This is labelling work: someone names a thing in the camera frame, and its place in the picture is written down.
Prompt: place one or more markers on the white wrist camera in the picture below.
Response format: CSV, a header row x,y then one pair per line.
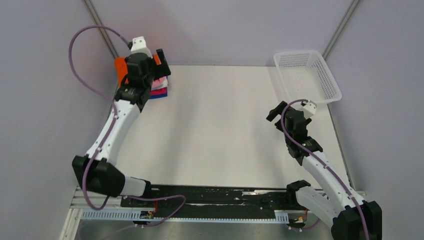
x,y
139,45
309,109

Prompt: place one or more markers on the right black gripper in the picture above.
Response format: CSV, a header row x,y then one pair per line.
x,y
278,110

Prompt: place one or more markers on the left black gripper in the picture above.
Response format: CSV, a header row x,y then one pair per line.
x,y
161,70

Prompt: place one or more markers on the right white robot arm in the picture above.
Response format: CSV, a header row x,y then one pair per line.
x,y
347,214

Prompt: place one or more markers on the white slotted cable duct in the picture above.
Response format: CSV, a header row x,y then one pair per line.
x,y
140,215

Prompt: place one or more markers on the white plastic basket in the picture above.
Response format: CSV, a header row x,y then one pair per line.
x,y
304,74

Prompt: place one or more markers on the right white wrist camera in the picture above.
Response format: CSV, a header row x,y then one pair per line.
x,y
309,109

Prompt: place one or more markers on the orange t shirt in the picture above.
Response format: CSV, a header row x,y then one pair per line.
x,y
121,68

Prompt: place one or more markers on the folded pink t shirt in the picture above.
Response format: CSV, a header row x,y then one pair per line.
x,y
160,83

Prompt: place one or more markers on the folded magenta t shirt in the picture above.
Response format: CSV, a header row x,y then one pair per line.
x,y
158,91

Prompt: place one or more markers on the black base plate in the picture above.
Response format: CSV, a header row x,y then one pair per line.
x,y
217,201

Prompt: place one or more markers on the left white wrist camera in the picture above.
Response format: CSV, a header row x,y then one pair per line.
x,y
139,45

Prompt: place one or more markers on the folded blue t shirt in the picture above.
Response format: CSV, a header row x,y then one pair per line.
x,y
158,96

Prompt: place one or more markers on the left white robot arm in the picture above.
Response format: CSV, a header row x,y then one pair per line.
x,y
96,171

